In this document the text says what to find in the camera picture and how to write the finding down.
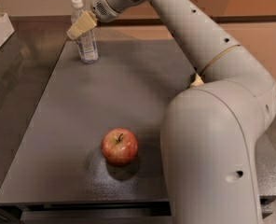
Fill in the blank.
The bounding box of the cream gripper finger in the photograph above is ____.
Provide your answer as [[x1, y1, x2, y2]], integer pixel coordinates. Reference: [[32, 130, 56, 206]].
[[67, 11, 97, 40]]

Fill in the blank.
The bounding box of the clear blue-label plastic bottle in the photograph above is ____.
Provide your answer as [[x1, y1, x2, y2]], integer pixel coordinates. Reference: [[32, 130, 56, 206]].
[[71, 0, 99, 63]]

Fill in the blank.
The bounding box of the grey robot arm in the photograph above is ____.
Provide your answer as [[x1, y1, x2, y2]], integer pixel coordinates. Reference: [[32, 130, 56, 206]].
[[90, 0, 276, 224]]

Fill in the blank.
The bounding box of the yellow sponge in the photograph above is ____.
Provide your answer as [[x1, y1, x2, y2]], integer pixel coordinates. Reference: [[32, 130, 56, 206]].
[[189, 74, 204, 88]]

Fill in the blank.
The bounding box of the red apple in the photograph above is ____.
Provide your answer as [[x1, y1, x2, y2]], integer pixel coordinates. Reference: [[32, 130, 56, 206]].
[[101, 128, 138, 166]]

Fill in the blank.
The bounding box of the dark grey cabinet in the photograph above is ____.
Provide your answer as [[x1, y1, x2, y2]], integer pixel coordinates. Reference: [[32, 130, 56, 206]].
[[0, 38, 276, 224]]

